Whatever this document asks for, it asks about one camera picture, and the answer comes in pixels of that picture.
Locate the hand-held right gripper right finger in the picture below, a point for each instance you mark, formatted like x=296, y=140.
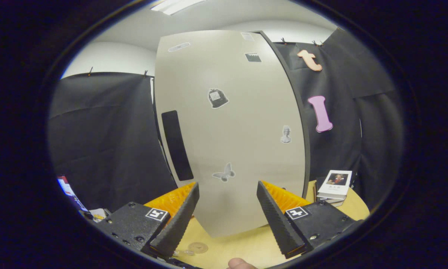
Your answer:
x=275, y=220

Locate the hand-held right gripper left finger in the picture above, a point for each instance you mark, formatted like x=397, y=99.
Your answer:
x=179, y=220

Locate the round brown coaster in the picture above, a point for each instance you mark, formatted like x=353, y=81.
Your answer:
x=198, y=247

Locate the beige cabinet door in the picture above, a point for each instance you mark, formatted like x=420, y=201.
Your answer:
x=239, y=142

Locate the dark grey cabinet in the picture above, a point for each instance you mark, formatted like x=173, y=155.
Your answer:
x=303, y=123

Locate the white cover book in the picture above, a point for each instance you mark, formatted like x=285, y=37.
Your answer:
x=336, y=183

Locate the white printed item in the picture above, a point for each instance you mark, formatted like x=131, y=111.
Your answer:
x=68, y=191

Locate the black backdrop cloth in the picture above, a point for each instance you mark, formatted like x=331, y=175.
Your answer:
x=104, y=130

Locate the ceiling light panel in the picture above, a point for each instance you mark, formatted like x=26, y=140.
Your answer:
x=175, y=5

